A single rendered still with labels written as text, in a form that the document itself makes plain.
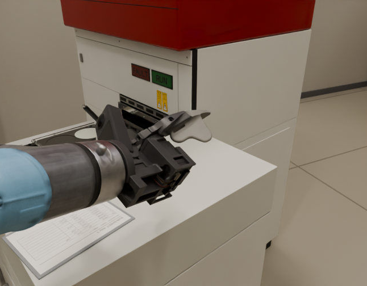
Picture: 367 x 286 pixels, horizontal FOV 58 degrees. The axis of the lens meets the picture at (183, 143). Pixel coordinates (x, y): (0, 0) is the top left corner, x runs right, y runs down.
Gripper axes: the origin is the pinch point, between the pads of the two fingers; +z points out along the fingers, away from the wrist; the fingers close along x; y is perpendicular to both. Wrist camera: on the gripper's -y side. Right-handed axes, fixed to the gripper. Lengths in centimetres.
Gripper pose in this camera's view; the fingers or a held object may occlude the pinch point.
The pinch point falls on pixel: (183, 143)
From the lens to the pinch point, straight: 58.2
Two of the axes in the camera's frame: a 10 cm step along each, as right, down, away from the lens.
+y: 6.6, 6.6, -3.6
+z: 5.4, -0.9, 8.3
